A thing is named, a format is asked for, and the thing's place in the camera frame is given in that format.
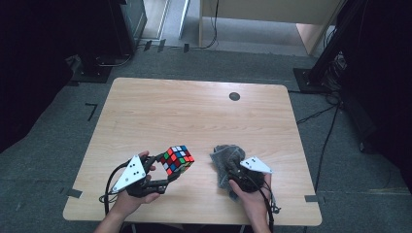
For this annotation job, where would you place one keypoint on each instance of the light wooden desk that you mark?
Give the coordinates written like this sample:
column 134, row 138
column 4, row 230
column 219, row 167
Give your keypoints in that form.
column 259, row 9

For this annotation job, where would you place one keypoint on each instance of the person's right hand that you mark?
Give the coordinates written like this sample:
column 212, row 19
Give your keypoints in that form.
column 254, row 204

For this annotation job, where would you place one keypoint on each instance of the grey cloth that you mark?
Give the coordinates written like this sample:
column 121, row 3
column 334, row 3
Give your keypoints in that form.
column 223, row 158

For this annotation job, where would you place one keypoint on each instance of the black cabinet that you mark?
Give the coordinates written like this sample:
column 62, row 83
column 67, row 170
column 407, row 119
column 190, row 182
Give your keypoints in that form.
column 129, row 26

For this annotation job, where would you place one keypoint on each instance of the multicoloured puzzle cube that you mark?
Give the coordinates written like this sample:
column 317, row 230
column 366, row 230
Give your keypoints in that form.
column 177, row 160

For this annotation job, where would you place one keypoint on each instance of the person's left hand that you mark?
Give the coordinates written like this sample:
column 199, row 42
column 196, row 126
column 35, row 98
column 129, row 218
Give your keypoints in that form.
column 129, row 204

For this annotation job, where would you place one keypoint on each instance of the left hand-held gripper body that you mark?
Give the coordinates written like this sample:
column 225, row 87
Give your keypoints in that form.
column 132, row 174

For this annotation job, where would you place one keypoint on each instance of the black angled floor tape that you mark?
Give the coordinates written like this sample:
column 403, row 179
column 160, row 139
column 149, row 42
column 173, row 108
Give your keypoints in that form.
column 93, row 111

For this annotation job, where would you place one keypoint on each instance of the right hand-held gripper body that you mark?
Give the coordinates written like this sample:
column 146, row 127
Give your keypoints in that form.
column 249, row 179

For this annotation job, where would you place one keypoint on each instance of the black flat stand base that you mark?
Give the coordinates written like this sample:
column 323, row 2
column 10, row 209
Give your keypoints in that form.
column 94, row 74

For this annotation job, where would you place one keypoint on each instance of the grey floor tape piece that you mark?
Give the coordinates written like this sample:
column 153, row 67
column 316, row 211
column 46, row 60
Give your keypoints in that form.
column 74, row 193
column 313, row 198

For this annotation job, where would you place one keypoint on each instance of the black metal stand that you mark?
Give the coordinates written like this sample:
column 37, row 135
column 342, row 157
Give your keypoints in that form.
column 324, row 61

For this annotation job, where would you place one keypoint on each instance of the dark round table grommet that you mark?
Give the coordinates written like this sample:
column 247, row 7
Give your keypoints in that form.
column 234, row 96

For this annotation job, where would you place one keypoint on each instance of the dark curtain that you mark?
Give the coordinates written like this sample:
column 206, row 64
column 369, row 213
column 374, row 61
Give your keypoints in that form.
column 32, row 64
column 388, row 81

